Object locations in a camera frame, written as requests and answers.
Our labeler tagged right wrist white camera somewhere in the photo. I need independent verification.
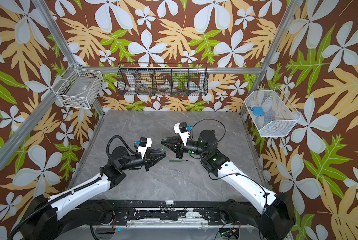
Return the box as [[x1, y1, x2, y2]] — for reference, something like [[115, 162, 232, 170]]
[[174, 122, 192, 146]]

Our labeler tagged white wire basket right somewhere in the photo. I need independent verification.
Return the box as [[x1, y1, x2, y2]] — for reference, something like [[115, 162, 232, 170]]
[[245, 88, 301, 138]]

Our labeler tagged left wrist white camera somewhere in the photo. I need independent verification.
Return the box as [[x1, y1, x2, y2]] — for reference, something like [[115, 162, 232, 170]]
[[135, 137, 152, 159]]

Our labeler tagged black wire basket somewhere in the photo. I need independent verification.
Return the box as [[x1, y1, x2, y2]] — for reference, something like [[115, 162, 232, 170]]
[[115, 63, 209, 96]]

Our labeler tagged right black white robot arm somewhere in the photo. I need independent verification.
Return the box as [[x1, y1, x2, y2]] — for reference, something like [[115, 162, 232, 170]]
[[161, 130, 296, 240]]

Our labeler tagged white wire basket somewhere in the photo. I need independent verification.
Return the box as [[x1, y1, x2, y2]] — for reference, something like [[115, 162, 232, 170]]
[[245, 88, 301, 138], [52, 65, 104, 109]]

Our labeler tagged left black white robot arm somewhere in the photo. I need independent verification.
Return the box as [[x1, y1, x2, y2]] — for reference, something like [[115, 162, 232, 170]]
[[7, 135, 167, 240]]

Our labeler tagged white wire basket left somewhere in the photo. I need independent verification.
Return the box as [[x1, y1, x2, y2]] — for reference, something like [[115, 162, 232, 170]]
[[52, 65, 104, 109]]

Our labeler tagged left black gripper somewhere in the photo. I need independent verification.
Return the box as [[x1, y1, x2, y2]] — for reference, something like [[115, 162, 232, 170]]
[[119, 147, 165, 172]]

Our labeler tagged blue object in basket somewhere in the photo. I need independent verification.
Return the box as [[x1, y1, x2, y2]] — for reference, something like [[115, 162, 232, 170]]
[[248, 107, 265, 117]]

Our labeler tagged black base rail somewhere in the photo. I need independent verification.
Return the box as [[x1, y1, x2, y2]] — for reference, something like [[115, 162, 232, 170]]
[[87, 199, 249, 226]]

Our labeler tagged wrist white camera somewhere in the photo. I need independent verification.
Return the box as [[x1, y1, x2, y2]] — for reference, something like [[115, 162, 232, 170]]
[[174, 122, 192, 146], [135, 137, 152, 159]]

